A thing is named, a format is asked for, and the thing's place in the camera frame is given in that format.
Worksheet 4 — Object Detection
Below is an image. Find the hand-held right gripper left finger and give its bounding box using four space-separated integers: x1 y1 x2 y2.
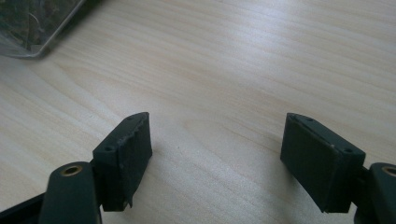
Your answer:
92 111 153 213

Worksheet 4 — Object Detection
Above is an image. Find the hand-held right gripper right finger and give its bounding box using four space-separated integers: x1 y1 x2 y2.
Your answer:
279 112 367 214

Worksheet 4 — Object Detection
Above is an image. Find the clear plastic container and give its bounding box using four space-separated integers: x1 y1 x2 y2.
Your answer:
0 0 88 60

